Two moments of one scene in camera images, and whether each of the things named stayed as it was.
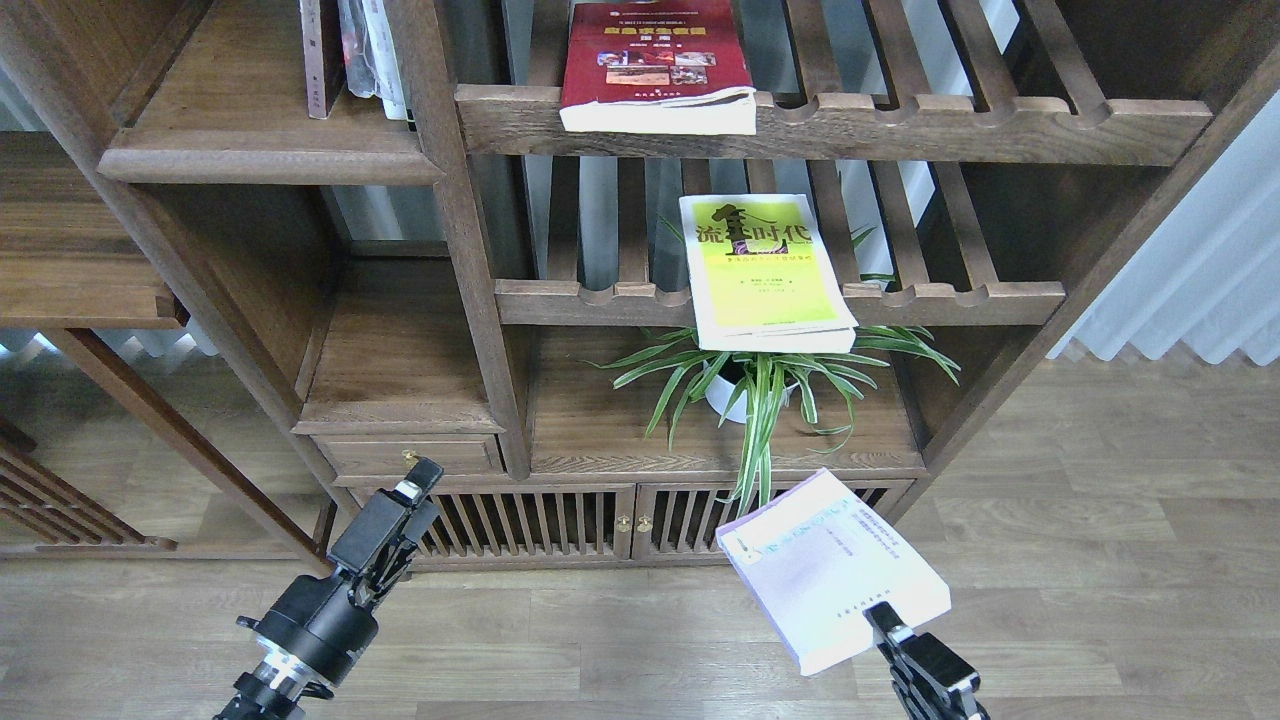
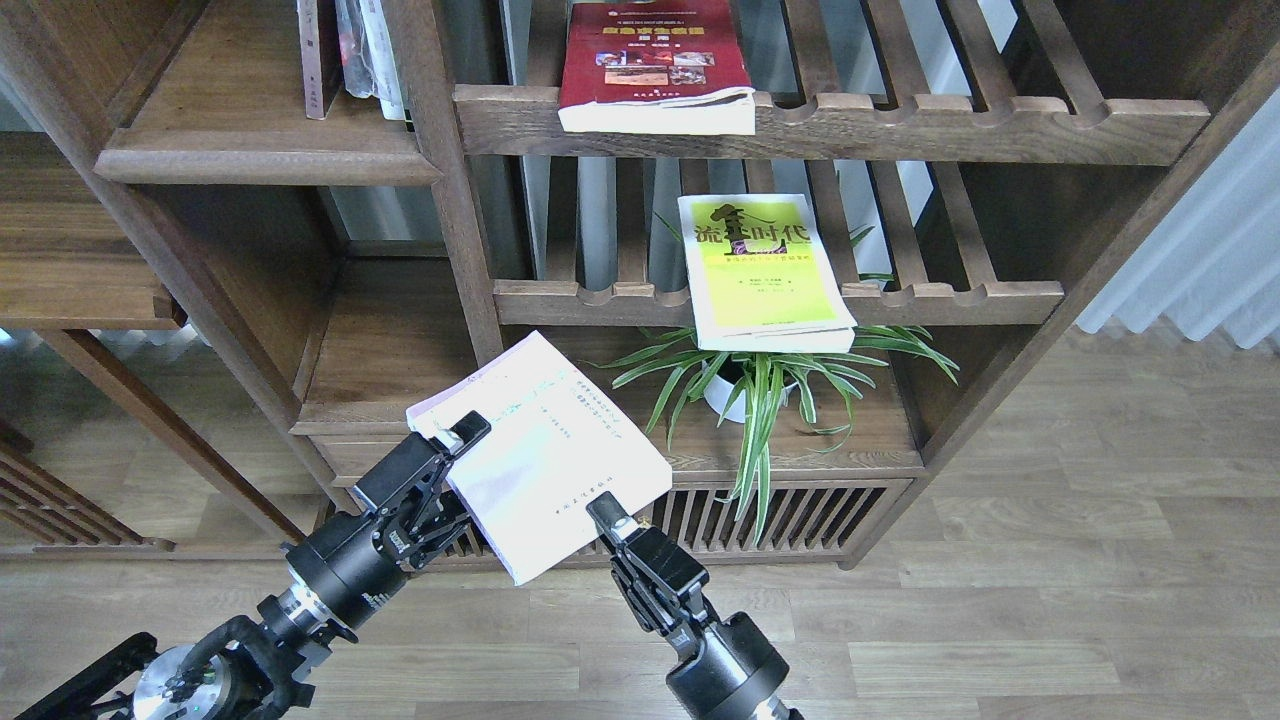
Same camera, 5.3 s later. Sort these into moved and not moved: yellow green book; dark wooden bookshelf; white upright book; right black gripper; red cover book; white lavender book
Moved: right black gripper; white lavender book
Not moved: white upright book; red cover book; yellow green book; dark wooden bookshelf
